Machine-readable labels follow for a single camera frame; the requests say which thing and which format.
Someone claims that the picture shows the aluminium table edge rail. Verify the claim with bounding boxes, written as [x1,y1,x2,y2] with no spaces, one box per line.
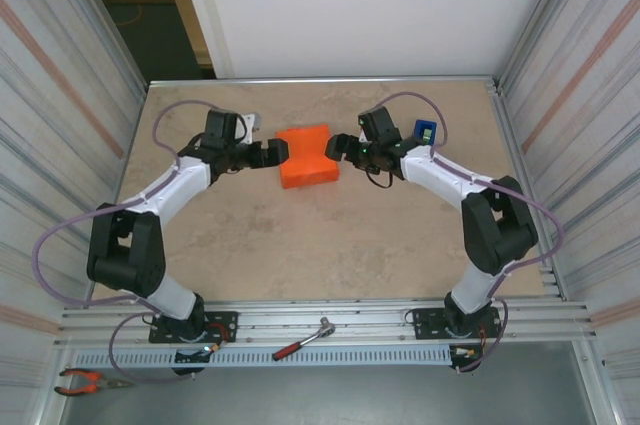
[147,75,501,91]

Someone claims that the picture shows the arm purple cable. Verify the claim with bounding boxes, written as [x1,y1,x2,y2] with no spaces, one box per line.
[32,100,221,382]
[379,91,565,374]

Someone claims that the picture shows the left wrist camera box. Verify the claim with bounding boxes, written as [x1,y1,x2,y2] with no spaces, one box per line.
[204,109,263,149]

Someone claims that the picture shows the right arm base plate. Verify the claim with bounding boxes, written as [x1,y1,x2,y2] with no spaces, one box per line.
[412,307,503,342]

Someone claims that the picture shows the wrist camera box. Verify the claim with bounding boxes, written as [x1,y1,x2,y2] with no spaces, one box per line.
[357,107,402,145]
[204,109,263,149]

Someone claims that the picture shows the grey slotted cable duct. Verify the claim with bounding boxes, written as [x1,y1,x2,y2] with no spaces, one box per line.
[74,344,454,369]

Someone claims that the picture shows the tan wooden door jamb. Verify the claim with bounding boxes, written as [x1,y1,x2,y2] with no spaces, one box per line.
[153,0,214,67]

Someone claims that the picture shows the aluminium mounting rail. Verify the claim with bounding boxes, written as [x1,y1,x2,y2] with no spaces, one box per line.
[54,299,599,346]

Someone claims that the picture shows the orange-handled pliers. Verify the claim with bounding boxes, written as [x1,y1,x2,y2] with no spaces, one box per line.
[53,368,134,397]

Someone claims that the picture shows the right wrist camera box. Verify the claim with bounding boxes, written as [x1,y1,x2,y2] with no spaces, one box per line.
[357,107,402,145]

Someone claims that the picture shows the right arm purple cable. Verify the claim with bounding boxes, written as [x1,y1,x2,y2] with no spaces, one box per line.
[379,91,565,374]

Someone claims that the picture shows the aluminium corner post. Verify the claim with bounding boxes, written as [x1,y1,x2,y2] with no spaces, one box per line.
[69,0,151,96]
[492,0,581,96]

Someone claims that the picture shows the red-handled ratchet wrench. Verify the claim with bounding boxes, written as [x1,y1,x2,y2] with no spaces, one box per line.
[272,316,337,361]

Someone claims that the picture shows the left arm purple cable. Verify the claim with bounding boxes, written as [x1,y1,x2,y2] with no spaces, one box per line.
[32,100,221,382]

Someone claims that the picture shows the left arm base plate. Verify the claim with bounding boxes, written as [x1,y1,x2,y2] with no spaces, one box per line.
[148,311,239,345]

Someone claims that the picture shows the blue tape dispenser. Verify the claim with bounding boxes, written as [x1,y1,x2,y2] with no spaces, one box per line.
[412,118,439,146]

